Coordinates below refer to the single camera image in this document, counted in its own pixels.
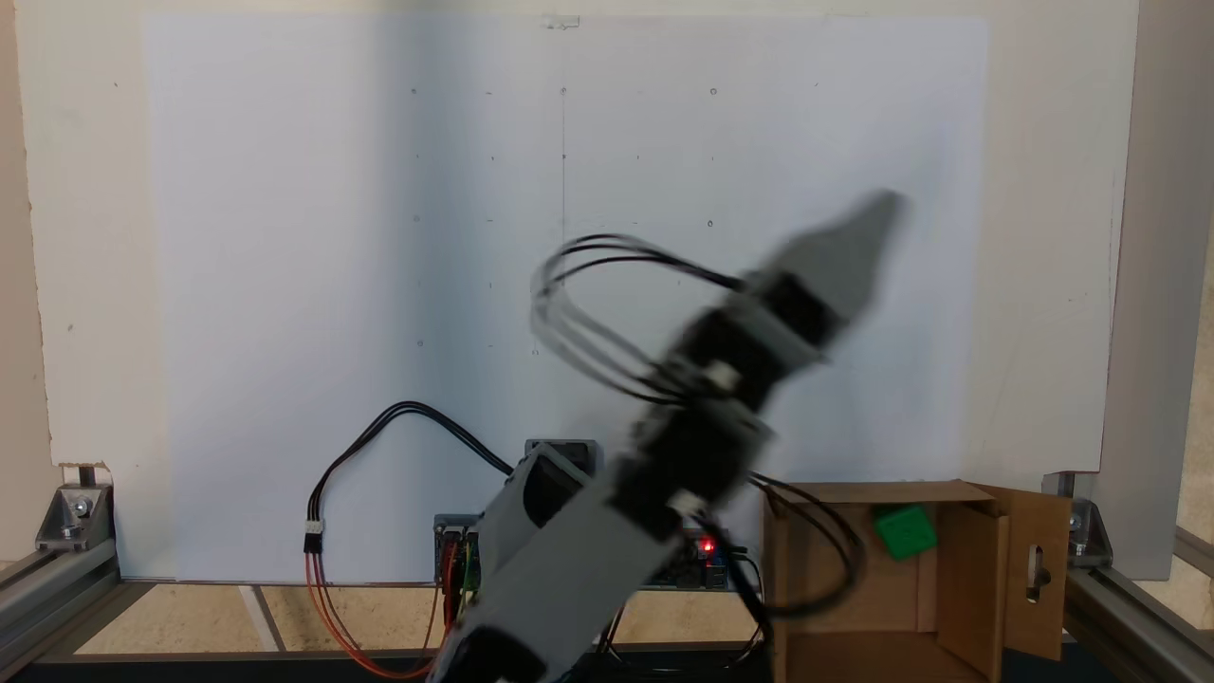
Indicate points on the blue circuit board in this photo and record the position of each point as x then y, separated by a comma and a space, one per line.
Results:
716, 569

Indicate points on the metal corner bracket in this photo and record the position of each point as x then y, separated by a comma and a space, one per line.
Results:
1086, 531
76, 512

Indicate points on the clear tape piece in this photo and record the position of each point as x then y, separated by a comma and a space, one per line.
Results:
562, 21

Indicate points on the brown cardboard box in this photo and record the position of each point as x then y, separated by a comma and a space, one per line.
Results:
854, 607

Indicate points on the white paper sheet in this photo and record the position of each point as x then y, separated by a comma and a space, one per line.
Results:
379, 237

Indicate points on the green die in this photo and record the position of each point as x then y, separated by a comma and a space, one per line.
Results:
906, 531

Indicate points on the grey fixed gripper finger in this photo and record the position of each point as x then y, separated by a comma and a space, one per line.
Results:
849, 256

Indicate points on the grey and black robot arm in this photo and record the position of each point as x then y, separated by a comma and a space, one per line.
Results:
569, 550

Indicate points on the aluminium frame rail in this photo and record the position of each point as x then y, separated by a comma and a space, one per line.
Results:
57, 598
1138, 617

